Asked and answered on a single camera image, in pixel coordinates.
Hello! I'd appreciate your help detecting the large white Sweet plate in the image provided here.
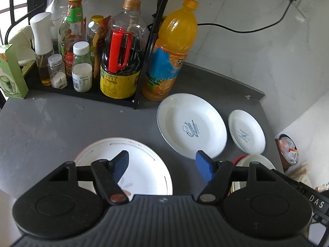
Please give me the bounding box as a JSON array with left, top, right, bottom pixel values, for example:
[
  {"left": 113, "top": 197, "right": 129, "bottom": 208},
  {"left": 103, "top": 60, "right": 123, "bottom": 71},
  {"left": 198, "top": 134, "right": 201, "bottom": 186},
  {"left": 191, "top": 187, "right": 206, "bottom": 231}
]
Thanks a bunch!
[{"left": 157, "top": 93, "right": 227, "bottom": 160}]

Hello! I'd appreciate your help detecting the white spray oil bottle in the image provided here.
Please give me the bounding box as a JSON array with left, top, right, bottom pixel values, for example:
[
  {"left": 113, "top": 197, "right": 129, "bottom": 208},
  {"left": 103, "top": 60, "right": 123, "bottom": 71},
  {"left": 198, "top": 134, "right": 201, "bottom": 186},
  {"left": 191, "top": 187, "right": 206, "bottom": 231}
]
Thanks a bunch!
[{"left": 30, "top": 12, "right": 54, "bottom": 86}]

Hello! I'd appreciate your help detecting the white plate with flower motif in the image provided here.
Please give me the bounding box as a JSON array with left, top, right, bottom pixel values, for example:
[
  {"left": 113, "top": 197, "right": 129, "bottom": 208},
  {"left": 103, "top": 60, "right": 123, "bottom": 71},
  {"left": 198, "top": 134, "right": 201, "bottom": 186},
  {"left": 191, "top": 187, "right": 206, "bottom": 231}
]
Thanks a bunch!
[{"left": 74, "top": 137, "right": 173, "bottom": 200}]

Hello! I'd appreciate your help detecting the large dark soy sauce bottle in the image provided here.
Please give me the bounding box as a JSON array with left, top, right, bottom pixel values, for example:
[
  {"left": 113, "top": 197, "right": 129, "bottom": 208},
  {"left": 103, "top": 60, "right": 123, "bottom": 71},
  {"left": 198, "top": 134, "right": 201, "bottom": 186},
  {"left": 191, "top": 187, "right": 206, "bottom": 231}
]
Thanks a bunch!
[{"left": 100, "top": 0, "right": 147, "bottom": 99}]

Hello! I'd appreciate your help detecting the green tissue box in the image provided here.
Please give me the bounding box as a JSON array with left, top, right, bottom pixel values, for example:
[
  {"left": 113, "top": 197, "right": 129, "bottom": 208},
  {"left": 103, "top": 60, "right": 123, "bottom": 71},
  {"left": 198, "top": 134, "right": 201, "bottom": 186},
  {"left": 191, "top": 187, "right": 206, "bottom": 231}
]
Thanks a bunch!
[{"left": 1, "top": 44, "right": 36, "bottom": 99}]

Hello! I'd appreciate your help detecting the black power cable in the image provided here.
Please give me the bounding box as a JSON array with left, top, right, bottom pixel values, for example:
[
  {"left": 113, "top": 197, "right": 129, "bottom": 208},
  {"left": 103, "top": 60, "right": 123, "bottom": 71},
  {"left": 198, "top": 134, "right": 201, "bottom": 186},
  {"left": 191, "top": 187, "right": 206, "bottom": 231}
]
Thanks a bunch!
[{"left": 197, "top": 0, "right": 298, "bottom": 34}]

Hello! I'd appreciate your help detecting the white ceramic bowl front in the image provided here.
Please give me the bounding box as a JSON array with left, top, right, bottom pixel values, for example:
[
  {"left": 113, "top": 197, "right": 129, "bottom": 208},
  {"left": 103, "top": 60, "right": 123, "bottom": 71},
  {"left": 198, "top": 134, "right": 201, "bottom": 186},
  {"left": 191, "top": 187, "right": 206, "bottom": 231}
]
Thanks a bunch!
[{"left": 230, "top": 154, "right": 277, "bottom": 195}]

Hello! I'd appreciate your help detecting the small glass salt shaker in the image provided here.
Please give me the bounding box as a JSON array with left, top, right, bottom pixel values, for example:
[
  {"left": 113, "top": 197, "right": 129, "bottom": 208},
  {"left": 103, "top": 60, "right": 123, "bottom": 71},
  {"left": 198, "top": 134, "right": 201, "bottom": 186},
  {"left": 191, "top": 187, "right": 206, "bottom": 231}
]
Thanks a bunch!
[{"left": 48, "top": 54, "right": 67, "bottom": 89}]

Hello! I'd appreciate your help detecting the red cap clear bottle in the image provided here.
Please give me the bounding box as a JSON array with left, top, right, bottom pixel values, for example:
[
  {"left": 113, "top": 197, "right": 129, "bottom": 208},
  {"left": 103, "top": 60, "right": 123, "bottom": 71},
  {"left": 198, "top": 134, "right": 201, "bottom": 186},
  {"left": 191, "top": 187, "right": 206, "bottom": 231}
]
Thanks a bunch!
[{"left": 46, "top": 0, "right": 67, "bottom": 54}]

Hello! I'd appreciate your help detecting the red and black bowl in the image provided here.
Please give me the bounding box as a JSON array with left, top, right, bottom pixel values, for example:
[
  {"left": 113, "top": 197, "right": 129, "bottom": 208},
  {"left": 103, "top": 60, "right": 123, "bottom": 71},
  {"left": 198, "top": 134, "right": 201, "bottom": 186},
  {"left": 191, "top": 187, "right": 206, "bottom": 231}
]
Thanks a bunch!
[{"left": 233, "top": 154, "right": 248, "bottom": 166}]

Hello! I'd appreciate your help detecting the white cap seasoning jar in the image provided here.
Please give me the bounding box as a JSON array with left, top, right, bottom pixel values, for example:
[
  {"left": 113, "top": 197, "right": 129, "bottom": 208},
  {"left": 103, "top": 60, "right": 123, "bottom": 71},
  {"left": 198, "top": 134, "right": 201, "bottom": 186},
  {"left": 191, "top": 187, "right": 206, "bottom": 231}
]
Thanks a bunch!
[{"left": 71, "top": 41, "right": 93, "bottom": 93}]

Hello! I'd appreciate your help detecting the brown trash bin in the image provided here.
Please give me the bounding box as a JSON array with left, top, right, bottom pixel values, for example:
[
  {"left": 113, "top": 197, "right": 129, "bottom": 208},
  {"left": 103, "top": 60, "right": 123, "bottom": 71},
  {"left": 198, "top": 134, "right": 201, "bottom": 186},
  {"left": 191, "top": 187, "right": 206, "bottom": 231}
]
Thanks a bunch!
[{"left": 275, "top": 134, "right": 299, "bottom": 172}]

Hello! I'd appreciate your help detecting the yellow cap brown bottle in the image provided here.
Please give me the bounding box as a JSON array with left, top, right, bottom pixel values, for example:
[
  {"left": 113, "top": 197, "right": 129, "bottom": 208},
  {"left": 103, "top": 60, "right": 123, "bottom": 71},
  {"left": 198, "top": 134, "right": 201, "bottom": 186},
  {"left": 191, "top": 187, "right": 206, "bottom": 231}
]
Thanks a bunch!
[{"left": 87, "top": 15, "right": 112, "bottom": 79}]

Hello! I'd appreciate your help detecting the orange juice bottle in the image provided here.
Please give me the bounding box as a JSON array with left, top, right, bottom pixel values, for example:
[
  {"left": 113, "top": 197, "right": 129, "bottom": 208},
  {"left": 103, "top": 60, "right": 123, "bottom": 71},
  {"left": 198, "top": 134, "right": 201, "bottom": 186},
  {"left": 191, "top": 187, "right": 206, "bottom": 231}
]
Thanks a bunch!
[{"left": 141, "top": 0, "right": 198, "bottom": 101}]

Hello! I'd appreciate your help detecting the black metal shelf rack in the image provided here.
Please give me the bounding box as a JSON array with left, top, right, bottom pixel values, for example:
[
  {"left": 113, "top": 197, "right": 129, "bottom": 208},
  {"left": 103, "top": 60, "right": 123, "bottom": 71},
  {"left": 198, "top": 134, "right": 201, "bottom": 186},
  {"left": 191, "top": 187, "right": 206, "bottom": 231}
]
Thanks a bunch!
[{"left": 5, "top": 0, "right": 168, "bottom": 109}]

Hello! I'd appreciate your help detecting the small white Bakery plate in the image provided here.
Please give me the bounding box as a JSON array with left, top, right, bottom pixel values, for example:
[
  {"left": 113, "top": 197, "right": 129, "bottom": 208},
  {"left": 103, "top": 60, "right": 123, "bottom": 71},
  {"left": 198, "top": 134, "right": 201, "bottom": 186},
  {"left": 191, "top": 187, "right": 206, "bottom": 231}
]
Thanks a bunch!
[{"left": 228, "top": 109, "right": 266, "bottom": 154}]

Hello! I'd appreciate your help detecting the green label sauce bottle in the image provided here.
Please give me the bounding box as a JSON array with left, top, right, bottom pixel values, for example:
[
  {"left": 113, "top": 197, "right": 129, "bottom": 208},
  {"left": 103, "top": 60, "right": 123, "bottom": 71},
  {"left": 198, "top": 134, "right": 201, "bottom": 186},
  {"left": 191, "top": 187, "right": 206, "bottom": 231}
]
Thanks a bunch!
[{"left": 60, "top": 0, "right": 85, "bottom": 77}]

